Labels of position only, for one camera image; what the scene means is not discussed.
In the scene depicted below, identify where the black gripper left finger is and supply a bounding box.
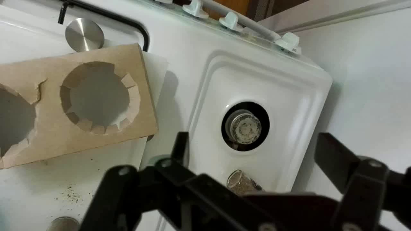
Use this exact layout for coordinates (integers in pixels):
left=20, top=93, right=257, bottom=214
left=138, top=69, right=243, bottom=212
left=79, top=131, right=275, bottom=231

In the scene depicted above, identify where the glass spice bottle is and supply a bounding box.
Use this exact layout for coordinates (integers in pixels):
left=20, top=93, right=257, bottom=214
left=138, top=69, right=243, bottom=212
left=225, top=169, right=264, bottom=197

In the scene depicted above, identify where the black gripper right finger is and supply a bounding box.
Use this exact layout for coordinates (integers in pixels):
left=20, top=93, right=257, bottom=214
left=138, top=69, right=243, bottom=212
left=314, top=133, right=411, bottom=231

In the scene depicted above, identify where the round gas burner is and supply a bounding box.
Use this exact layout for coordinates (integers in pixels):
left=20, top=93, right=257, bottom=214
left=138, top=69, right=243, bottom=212
left=220, top=101, right=271, bottom=152

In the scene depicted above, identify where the black flat stove grate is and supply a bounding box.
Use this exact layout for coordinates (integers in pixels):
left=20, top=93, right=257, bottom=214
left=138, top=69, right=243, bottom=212
left=57, top=0, right=152, bottom=53

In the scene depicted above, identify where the white gas stove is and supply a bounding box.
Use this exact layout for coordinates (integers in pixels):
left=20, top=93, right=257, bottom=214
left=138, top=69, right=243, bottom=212
left=0, top=0, right=334, bottom=231

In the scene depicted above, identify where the white oven door handle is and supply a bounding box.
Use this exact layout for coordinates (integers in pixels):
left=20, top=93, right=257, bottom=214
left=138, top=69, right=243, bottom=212
left=201, top=0, right=282, bottom=43

